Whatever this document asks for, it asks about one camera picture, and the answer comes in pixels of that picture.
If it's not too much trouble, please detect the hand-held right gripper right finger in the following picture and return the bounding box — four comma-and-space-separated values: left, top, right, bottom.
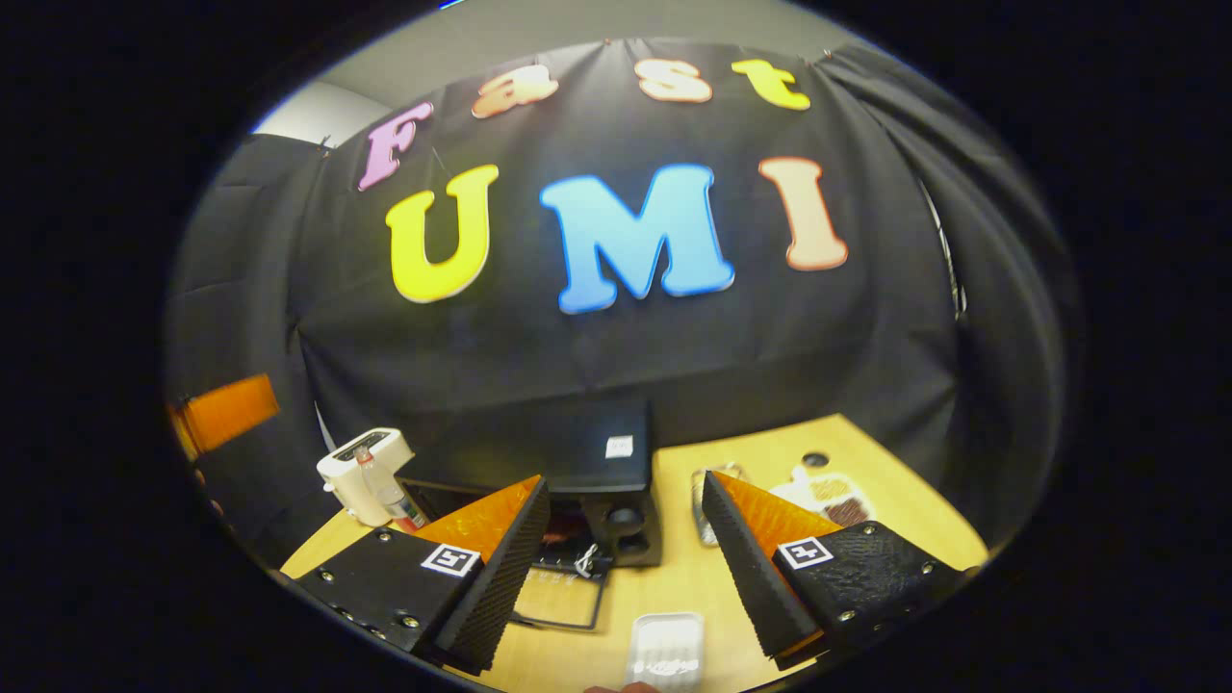
701, 470, 969, 672

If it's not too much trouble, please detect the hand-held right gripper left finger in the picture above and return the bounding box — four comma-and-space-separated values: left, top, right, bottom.
296, 475, 552, 675

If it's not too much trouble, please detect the black electric oven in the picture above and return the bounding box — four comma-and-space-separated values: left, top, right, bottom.
398, 398, 665, 633

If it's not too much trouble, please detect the clear glass container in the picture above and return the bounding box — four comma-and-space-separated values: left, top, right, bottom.
689, 463, 745, 549

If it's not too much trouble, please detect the white divided seasoning dish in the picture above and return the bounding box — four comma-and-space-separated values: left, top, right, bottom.
769, 464, 878, 529

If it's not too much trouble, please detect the white rectangular tray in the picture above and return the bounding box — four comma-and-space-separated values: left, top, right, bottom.
625, 612, 706, 693

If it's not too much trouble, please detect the clear bottle with red label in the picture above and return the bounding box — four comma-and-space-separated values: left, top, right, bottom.
353, 445, 430, 534

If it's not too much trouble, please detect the white toaster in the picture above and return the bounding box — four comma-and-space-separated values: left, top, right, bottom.
316, 427, 417, 528

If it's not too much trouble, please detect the black backdrop cloth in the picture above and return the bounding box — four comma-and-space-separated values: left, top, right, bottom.
164, 38, 1085, 571

